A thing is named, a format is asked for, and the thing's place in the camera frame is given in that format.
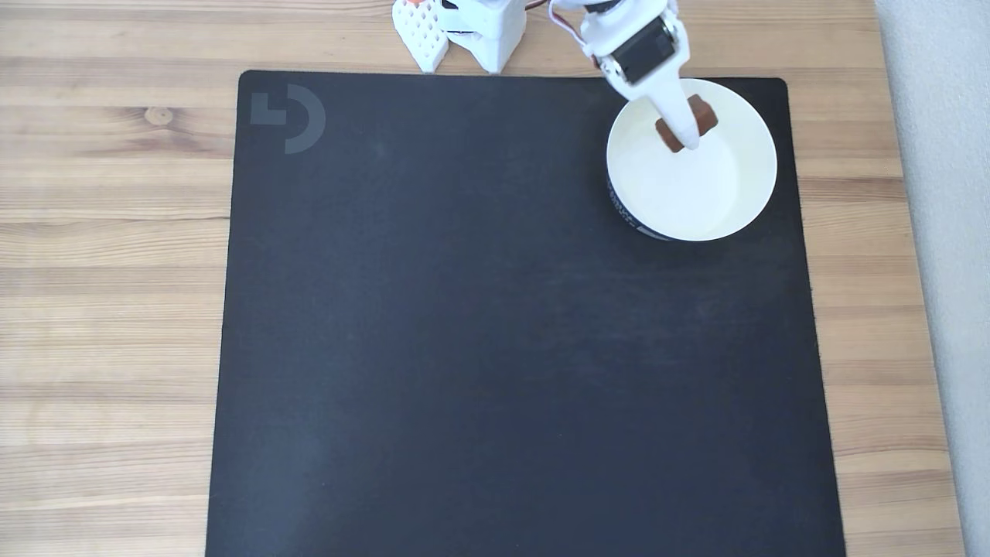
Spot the white round plate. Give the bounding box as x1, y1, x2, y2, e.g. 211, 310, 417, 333
606, 77, 779, 242

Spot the black desk mat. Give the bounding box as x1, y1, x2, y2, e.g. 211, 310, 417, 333
205, 70, 848, 557

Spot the red white black servo wire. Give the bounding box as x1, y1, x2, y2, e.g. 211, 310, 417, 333
546, 0, 603, 69

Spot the brown block toy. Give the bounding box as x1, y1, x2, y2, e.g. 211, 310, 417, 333
655, 94, 719, 154

